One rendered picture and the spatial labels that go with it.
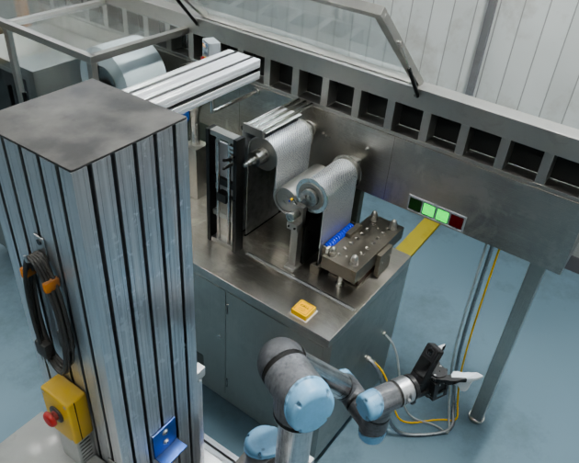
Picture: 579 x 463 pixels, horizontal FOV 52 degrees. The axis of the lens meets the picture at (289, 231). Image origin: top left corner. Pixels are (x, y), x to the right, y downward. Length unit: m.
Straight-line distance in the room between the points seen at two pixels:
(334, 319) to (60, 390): 1.21
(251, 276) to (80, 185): 1.56
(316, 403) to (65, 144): 0.75
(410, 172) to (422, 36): 1.93
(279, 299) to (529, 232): 0.97
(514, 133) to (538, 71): 1.84
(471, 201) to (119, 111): 1.58
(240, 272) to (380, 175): 0.71
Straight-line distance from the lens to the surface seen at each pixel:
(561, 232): 2.31
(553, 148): 2.19
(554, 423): 3.46
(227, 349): 2.73
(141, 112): 1.09
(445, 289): 3.96
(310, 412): 1.35
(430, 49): 4.22
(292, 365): 1.36
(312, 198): 2.27
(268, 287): 2.39
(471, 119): 2.25
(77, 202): 0.96
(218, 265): 2.49
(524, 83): 4.07
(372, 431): 1.69
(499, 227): 2.37
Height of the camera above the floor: 2.49
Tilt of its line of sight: 36 degrees down
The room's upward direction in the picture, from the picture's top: 5 degrees clockwise
